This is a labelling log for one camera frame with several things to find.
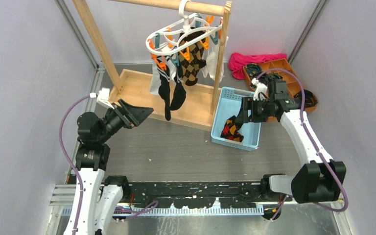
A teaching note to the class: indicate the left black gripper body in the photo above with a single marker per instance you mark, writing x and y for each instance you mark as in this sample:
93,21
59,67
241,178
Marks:
121,118

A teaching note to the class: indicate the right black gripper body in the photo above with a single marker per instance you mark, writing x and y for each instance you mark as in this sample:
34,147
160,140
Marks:
260,109

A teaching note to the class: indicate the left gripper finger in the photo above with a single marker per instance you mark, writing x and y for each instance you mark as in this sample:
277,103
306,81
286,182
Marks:
130,110
137,121

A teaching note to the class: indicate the red yellow argyle sock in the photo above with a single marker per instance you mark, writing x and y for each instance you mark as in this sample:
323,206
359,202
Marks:
231,130

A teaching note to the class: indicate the white clip sock hanger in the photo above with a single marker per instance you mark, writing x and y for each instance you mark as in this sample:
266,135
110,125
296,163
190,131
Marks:
174,40

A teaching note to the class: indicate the black sock white stripes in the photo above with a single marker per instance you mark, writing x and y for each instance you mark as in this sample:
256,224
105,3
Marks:
179,97

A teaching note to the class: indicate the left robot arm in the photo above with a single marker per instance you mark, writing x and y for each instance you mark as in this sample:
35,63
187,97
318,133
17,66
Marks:
96,196

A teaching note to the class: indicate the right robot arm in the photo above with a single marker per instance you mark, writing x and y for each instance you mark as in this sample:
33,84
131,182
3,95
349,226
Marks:
320,177

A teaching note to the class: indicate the light blue plastic basket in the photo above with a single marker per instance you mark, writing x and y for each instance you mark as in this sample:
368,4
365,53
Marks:
229,105

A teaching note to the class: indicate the white sock with stripes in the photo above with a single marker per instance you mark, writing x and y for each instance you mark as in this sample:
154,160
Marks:
155,81

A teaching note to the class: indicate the rolled dark sock right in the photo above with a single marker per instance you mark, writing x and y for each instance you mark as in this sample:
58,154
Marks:
273,76

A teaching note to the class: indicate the rolled dark sock in tray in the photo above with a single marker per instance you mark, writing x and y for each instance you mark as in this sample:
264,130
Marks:
253,70

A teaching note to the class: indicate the wooden hanging rack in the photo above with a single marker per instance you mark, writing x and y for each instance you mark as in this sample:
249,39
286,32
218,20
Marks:
199,108

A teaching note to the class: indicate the white sock middle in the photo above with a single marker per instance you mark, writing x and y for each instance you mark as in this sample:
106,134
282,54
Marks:
173,72

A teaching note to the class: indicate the pink cloth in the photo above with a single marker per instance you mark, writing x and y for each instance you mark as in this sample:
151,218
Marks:
238,60

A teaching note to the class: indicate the white sock right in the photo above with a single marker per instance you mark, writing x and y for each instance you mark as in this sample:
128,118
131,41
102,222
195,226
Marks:
210,56

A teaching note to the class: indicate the brown argyle sock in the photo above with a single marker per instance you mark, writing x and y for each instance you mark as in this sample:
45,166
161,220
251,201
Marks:
191,61

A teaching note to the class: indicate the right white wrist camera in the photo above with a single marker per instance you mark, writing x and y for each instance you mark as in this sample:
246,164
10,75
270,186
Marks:
260,90

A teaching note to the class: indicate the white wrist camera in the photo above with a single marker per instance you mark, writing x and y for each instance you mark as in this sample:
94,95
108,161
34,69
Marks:
102,98
260,90

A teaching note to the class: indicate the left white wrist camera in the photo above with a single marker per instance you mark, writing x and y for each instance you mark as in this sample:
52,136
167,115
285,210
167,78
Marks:
102,98

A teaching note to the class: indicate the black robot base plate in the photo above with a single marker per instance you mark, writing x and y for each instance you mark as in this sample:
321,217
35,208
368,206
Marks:
203,198

